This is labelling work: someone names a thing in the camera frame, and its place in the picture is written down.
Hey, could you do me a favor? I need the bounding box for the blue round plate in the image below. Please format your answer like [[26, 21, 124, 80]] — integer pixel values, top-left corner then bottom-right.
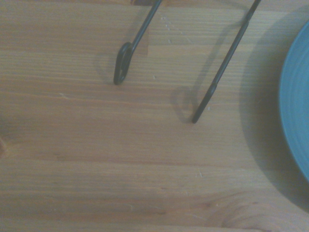
[[279, 20, 309, 183]]

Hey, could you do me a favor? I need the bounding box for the black wire plate stand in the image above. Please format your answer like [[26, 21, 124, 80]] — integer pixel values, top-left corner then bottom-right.
[[113, 0, 263, 124]]

